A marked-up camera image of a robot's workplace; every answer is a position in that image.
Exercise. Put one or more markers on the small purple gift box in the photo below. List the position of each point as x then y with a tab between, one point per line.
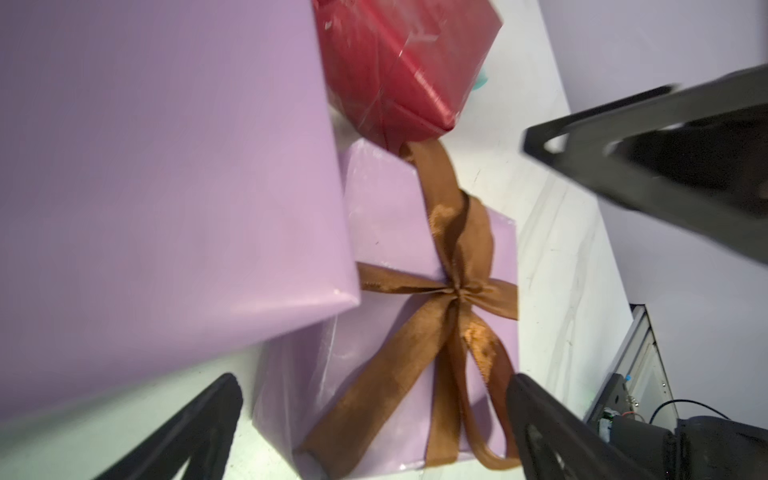
309	370

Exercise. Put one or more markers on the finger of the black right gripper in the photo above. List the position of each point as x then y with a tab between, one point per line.
695	158

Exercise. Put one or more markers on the brown satin ribbon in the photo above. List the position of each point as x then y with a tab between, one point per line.
444	332

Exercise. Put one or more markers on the red gift box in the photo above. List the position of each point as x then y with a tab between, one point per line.
402	71

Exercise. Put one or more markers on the large purple gift box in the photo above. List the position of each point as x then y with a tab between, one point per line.
170	190

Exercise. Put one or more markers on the teal cloth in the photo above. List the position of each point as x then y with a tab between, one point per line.
480	80

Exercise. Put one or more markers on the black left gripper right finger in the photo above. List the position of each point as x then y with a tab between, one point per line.
555	444

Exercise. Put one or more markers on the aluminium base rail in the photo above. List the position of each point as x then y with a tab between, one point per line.
637	382

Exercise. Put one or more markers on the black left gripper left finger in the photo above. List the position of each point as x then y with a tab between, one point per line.
195	442

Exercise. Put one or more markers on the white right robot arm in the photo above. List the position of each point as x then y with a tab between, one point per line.
702	447

